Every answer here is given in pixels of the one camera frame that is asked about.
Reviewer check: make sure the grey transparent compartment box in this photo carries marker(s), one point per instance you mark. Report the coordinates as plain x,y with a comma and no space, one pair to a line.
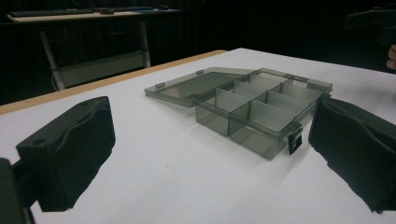
249,105

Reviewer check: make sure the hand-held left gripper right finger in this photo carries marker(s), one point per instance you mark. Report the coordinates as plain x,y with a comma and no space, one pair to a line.
358,146

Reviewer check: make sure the black keyboard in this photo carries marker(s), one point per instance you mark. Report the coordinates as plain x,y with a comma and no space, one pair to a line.
49,12

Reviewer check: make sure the white-legged desk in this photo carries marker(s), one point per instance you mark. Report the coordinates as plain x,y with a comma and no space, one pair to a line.
93,65

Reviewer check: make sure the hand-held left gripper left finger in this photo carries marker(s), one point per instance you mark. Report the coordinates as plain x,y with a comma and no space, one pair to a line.
67,155

